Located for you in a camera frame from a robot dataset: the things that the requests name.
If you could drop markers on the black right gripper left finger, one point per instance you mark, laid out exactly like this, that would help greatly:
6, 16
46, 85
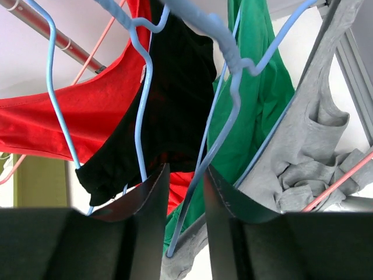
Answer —
123, 240

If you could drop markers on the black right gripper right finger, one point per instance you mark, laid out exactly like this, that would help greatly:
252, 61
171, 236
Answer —
249, 241

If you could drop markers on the grey tank top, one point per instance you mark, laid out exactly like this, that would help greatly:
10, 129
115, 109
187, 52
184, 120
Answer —
299, 161

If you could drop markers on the pink wire hanger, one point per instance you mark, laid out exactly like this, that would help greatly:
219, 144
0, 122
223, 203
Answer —
338, 183

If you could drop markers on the black tank top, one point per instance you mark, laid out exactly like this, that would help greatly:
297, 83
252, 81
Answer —
177, 107

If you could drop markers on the red tank top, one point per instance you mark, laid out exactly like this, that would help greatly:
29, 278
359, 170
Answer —
92, 111

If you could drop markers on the pink hanger with red top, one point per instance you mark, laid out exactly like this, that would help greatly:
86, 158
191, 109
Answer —
90, 64

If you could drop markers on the green tank top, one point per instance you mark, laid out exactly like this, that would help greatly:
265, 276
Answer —
263, 98

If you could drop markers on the blue hanger with green top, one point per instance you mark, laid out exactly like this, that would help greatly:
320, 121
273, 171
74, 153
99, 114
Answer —
216, 95

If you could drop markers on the blue hanger with black top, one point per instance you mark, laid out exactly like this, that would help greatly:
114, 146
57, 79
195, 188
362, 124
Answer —
130, 25

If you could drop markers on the olive green plastic basket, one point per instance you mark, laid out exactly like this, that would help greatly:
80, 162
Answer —
40, 182

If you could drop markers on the silver white clothes rack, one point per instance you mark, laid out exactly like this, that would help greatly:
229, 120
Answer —
33, 19

